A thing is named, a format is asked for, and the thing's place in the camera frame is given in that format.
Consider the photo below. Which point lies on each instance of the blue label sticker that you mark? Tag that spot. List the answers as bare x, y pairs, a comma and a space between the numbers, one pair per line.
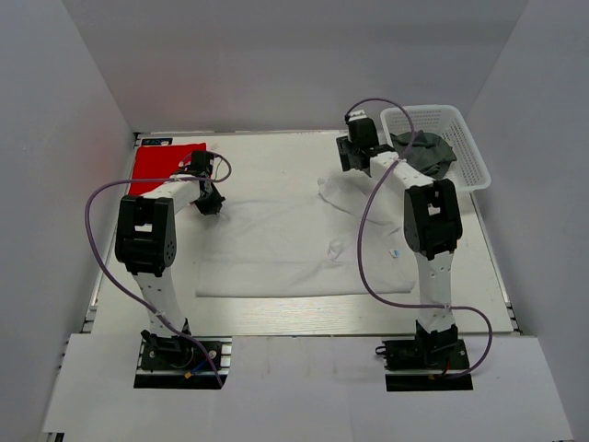
160, 141

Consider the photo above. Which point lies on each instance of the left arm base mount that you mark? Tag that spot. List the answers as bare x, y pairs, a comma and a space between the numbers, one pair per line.
177, 364

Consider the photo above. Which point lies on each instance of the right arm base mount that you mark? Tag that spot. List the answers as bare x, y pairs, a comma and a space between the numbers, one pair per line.
414, 364

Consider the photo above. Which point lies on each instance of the white plastic basket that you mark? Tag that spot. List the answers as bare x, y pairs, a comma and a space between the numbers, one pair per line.
468, 173

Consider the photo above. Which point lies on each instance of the dark grey t shirt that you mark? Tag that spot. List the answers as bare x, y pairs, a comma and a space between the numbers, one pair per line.
430, 154

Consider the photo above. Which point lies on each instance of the white t shirt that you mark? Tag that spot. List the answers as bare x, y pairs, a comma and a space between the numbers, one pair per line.
305, 246

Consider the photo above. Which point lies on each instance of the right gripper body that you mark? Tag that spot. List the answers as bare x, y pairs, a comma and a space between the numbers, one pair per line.
354, 148

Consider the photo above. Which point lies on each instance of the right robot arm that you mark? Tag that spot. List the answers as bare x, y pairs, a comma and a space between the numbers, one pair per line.
431, 225

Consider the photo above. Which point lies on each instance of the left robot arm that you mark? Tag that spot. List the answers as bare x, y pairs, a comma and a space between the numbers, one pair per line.
146, 244

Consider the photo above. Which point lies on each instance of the folded red t shirt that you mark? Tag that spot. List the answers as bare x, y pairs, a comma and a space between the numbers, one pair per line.
161, 161

